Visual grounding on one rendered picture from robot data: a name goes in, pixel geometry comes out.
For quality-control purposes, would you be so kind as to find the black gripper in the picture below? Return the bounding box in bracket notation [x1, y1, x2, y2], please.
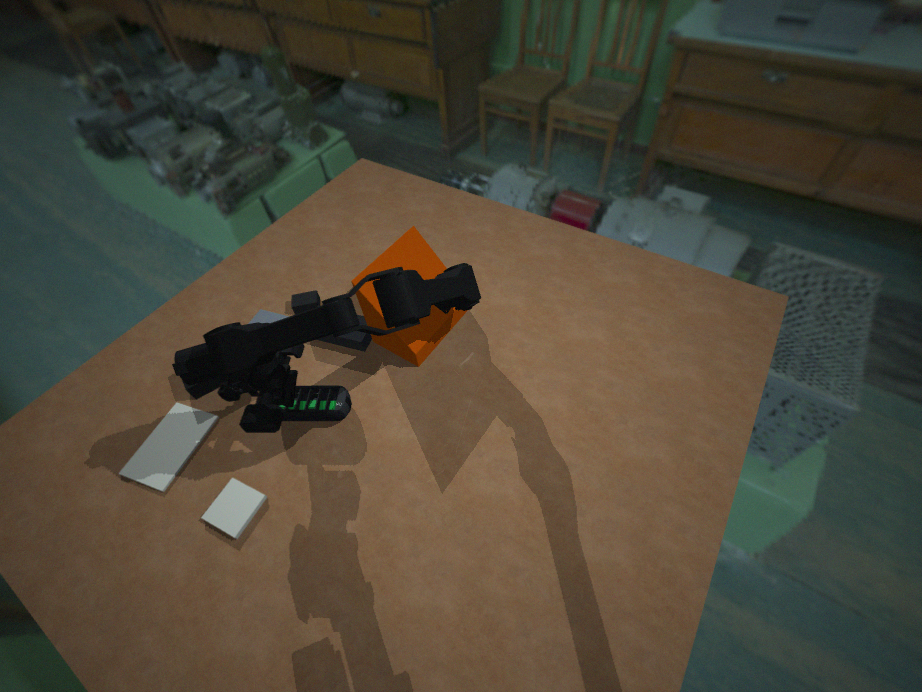
[239, 344, 304, 433]

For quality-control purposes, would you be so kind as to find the dark grey controller unit with white label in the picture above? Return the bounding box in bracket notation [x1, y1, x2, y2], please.
[277, 385, 352, 421]

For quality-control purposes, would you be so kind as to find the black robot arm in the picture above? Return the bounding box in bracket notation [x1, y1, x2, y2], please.
[172, 263, 481, 402]

